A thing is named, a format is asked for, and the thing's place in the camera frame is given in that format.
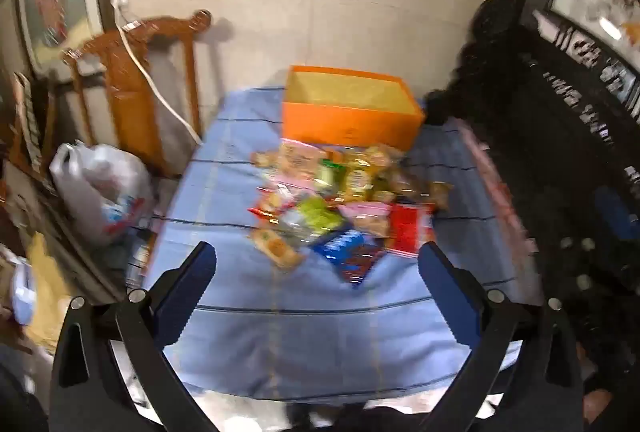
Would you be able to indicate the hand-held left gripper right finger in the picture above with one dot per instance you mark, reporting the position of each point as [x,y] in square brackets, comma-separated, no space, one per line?
[447,294]

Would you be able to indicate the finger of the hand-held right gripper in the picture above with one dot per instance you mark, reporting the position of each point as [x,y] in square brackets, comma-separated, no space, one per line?
[615,212]

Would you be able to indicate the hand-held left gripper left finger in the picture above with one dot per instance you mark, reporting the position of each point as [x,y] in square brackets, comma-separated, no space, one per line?
[187,292]

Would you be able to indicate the red snack packet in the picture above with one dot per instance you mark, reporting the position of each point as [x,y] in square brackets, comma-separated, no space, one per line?
[410,229]

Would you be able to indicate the blue cookie packet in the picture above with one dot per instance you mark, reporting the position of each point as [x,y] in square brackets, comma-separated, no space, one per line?
[340,244]

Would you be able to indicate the yellow-green snack packet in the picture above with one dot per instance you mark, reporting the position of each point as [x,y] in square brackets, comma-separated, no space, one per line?
[315,214]

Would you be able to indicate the orange cardboard box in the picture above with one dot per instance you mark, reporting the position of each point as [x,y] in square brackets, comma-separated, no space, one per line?
[345,127]

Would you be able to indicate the blue checked tablecloth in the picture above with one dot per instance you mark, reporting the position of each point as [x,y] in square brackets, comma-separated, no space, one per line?
[300,337]

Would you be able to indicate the white plastic bag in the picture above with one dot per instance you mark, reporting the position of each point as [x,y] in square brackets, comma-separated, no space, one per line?
[95,187]

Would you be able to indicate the tan paper bag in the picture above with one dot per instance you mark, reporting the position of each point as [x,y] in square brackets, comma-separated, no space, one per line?
[47,292]

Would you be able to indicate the pile of snack packets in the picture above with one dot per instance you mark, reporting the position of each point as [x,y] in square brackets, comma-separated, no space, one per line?
[360,177]

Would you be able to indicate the carved wooden chair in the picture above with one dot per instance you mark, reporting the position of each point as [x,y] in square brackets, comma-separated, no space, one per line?
[130,112]

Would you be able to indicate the dark carved wooden furniture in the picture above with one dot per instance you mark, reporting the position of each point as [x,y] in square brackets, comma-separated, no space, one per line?
[500,52]

